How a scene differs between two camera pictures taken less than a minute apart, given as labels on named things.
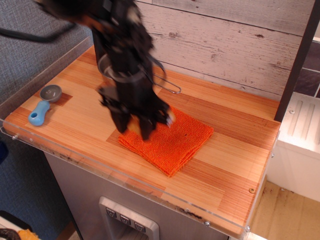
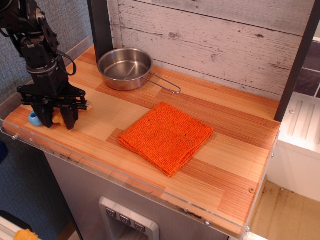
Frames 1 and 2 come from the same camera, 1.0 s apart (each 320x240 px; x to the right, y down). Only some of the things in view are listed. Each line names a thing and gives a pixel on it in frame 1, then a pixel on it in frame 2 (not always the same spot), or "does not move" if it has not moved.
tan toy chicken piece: x=134 y=124 → x=58 y=118
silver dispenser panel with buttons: x=121 y=223 does not move
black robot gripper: x=134 y=98 → x=51 y=90
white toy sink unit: x=295 y=164 does not move
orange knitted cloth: x=170 y=147 does not move
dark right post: x=300 y=62 does not move
